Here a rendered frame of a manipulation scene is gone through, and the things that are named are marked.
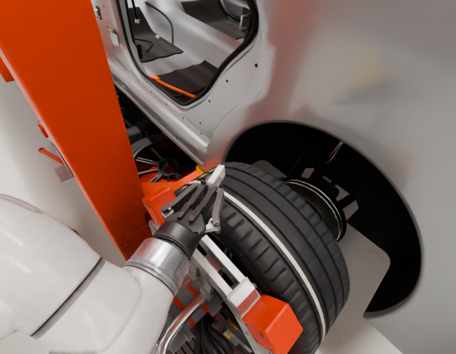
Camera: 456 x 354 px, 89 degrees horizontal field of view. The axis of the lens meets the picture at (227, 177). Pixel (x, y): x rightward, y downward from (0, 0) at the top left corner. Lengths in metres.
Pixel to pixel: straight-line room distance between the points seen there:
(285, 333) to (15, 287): 0.44
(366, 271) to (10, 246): 2.08
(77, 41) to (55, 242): 0.38
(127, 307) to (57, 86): 0.43
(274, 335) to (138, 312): 0.28
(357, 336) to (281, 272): 1.42
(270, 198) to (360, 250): 1.65
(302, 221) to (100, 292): 0.47
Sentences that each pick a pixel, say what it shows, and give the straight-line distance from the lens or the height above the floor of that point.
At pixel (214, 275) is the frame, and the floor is 1.12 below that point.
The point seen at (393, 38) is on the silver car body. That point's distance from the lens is 0.57.
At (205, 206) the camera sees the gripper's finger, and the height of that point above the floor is 1.28.
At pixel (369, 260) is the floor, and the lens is 2.22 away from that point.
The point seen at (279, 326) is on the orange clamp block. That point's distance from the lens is 0.54.
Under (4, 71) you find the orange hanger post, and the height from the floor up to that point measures 0.60.
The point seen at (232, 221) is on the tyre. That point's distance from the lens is 0.57.
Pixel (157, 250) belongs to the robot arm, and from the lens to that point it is 0.38.
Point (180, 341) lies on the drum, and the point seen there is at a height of 0.88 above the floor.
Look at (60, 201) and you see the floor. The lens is 2.26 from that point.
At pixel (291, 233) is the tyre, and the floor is 1.17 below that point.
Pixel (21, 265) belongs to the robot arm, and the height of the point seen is 1.41.
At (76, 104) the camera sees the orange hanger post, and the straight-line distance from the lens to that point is 0.62.
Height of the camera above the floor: 1.67
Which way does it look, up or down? 49 degrees down
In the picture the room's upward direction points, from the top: 10 degrees clockwise
